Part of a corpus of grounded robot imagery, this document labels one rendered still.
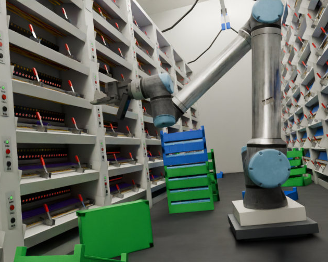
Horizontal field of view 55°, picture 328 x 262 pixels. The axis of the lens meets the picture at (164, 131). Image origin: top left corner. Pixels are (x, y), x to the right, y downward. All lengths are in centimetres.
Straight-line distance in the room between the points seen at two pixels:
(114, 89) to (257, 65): 59
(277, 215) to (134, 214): 60
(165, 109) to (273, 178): 49
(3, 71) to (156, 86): 56
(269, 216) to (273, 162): 28
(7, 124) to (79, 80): 71
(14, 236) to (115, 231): 38
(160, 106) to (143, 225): 52
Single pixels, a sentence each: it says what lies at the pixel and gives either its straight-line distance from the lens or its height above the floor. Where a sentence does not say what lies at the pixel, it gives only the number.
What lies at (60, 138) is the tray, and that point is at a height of 52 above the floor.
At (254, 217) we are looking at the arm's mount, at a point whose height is 9.
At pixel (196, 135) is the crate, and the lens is 211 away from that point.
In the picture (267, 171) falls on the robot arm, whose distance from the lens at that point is 121.
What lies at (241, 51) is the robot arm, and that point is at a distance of 144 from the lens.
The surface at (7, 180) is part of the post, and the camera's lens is 121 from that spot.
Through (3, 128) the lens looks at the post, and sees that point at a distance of 122.
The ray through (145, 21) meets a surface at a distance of 326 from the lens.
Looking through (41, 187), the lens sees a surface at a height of 32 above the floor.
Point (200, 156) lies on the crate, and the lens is 210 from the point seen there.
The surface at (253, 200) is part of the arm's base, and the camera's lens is 142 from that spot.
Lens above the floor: 38
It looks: 5 degrees up
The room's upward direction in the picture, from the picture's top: 7 degrees counter-clockwise
